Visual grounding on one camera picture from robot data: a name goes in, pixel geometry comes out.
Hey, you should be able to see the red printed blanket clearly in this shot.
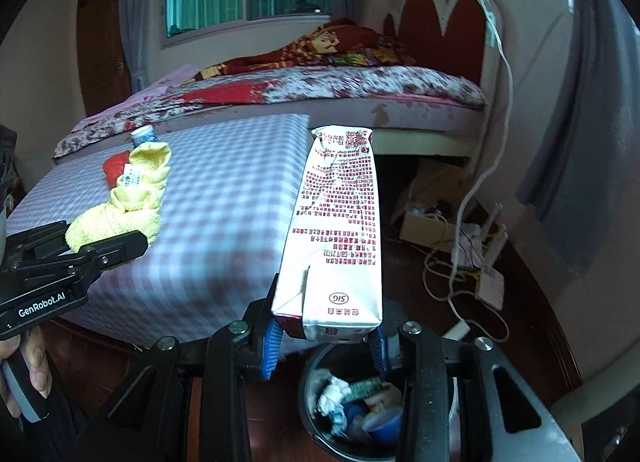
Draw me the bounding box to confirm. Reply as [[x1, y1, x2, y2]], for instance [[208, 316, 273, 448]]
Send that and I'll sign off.
[[192, 18, 416, 82]]

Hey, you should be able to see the red heart-shaped headboard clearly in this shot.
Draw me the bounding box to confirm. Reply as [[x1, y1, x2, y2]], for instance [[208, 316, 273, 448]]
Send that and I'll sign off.
[[382, 0, 501, 107]]

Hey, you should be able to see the black trash bin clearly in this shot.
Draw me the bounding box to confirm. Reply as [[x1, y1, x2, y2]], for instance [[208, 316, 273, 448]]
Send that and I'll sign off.
[[299, 339, 463, 462]]

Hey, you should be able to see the large grey curtain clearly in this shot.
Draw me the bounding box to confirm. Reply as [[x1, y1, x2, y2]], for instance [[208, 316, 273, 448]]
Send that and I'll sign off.
[[515, 0, 640, 273]]

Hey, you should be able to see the red white milk carton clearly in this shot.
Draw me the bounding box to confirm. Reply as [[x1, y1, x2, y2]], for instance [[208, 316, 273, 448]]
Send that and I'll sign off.
[[271, 126, 383, 343]]

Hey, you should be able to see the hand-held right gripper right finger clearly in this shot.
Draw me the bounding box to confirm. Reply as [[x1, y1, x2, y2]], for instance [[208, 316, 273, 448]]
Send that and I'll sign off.
[[367, 303, 581, 462]]

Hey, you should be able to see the red plastic bag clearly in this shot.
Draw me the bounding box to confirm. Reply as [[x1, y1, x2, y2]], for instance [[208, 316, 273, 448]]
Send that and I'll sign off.
[[102, 152, 132, 187]]

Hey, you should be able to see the floral bedsheet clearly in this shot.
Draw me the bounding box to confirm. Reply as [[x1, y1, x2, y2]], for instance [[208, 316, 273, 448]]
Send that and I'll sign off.
[[52, 64, 488, 160]]

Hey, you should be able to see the green box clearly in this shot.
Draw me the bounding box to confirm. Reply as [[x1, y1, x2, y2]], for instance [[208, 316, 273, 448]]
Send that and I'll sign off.
[[350, 376, 385, 395]]

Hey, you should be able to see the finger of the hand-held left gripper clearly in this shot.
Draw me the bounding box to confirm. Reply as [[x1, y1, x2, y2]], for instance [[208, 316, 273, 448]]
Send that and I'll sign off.
[[10, 230, 150, 289], [7, 220, 69, 265]]

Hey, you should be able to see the large blue paper cup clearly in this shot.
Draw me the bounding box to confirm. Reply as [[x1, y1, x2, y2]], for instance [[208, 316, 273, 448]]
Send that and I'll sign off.
[[350, 402, 404, 445]]

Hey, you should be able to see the brown wooden door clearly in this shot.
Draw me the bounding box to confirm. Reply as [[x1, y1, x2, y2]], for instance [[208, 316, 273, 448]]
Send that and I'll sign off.
[[77, 0, 133, 117]]

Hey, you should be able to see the white cable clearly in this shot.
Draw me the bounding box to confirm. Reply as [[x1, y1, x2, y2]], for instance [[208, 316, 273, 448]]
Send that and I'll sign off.
[[447, 0, 516, 327]]

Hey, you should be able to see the yellow cloth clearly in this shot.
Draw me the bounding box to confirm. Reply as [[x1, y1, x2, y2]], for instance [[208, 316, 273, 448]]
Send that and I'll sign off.
[[65, 142, 173, 253]]

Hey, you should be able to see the cardboard box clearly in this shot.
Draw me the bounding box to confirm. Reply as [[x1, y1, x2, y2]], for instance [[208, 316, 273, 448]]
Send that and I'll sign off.
[[390, 162, 473, 253]]

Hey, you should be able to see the white power plug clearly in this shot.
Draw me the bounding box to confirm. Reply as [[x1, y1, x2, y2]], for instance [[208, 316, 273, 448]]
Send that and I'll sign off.
[[442, 319, 472, 341]]

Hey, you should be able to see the pink cloth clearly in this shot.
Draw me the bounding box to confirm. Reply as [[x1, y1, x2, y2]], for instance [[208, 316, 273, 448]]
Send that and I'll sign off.
[[72, 64, 198, 133]]

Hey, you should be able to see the pink checkered tablecloth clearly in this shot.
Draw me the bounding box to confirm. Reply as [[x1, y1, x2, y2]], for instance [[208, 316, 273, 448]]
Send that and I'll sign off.
[[7, 114, 311, 358]]

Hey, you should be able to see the person's left hand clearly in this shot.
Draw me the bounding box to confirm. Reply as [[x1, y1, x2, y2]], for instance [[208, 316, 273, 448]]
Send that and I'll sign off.
[[0, 329, 54, 418]]

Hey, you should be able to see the white router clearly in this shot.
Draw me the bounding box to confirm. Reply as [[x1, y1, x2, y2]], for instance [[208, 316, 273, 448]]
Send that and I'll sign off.
[[452, 202, 510, 310]]

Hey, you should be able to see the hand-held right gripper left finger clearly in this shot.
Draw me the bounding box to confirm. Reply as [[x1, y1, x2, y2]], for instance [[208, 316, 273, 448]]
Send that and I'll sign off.
[[80, 274, 288, 462]]

